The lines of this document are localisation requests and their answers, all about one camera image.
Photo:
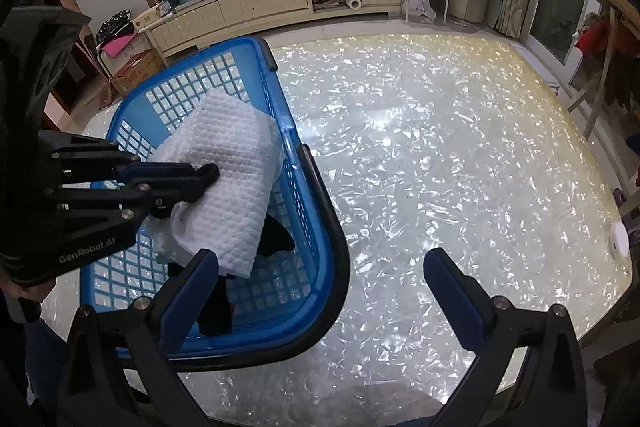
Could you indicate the white waffle towel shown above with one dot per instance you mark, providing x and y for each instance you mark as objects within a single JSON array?
[{"x": 244, "y": 142}]

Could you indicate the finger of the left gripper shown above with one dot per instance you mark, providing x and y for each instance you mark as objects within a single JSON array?
[
  {"x": 168, "y": 174},
  {"x": 157, "y": 202}
]

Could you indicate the blue plastic laundry basket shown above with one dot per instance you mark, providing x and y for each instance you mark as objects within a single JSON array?
[{"x": 283, "y": 263}]

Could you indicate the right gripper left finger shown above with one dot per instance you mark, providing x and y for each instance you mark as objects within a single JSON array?
[{"x": 98, "y": 393}]

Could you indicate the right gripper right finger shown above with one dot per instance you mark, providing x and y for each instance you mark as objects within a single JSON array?
[{"x": 550, "y": 389}]

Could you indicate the black plush teddy bear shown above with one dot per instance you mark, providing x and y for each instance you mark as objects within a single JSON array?
[{"x": 237, "y": 241}]

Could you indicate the brown cardboard box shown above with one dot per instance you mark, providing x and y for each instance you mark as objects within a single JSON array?
[{"x": 139, "y": 68}]

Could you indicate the cream tv cabinet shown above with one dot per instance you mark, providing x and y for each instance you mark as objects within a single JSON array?
[{"x": 200, "y": 23}]

